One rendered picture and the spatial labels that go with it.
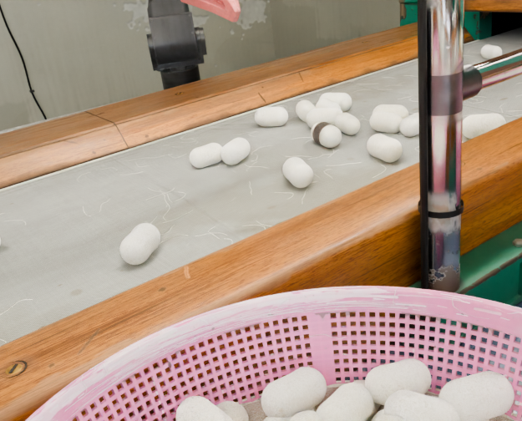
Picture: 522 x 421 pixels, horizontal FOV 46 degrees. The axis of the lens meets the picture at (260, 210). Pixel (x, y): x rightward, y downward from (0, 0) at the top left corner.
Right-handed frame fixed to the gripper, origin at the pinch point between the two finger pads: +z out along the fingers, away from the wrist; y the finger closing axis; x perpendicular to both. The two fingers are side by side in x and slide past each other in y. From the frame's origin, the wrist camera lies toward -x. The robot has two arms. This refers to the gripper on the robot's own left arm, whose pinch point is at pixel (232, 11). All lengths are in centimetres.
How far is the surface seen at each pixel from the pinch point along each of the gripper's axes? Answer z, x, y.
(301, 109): 10.8, 4.5, 3.4
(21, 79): -127, 150, 25
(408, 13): -8, 18, 46
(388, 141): 22.4, -5.7, 0.1
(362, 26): -74, 102, 138
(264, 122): 9.8, 6.4, -0.1
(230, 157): 15.0, 1.8, -8.9
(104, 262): 21.6, -2.3, -24.7
